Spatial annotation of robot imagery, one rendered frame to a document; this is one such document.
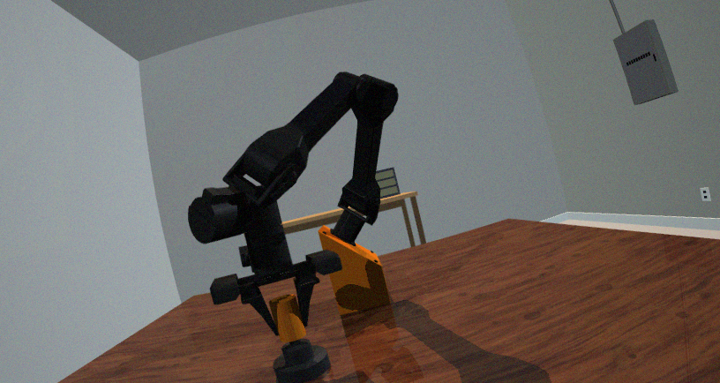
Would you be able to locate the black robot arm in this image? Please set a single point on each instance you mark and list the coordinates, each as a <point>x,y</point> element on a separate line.
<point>278,158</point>

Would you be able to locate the orange cylinder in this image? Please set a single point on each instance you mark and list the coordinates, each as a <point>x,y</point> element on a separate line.
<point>287,318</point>

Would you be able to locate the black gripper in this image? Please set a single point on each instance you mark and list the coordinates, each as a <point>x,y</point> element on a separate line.
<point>271,259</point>

